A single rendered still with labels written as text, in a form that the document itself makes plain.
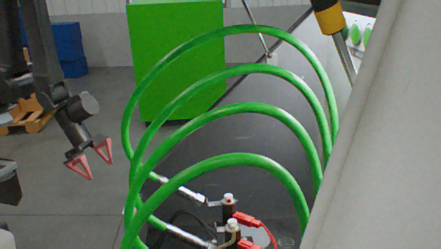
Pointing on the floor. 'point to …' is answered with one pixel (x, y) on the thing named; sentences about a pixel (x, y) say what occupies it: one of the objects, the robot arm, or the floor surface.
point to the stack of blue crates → (64, 47)
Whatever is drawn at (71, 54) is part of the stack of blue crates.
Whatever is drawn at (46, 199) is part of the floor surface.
